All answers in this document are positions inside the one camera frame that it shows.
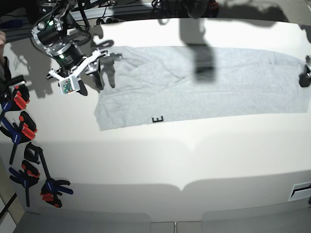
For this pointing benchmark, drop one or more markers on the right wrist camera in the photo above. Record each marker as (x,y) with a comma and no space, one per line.
(69,85)

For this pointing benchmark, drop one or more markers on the grey T-shirt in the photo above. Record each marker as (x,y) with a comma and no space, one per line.
(154,84)

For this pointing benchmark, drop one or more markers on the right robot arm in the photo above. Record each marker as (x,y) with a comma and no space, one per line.
(59,33)

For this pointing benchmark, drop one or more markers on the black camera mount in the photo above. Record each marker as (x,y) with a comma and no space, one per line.
(196,8)

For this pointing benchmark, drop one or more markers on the black strip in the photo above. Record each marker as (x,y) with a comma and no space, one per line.
(6,207)

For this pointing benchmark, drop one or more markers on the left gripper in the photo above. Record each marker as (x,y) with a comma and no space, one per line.
(305,76)

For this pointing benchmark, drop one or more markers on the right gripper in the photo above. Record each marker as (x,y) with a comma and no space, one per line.
(70,58)

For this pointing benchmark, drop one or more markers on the blue red bar clamp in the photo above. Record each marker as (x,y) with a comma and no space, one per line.
(16,100)
(51,189)
(22,133)
(27,177)

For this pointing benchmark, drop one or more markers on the person hand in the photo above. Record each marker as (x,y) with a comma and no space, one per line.
(2,38)

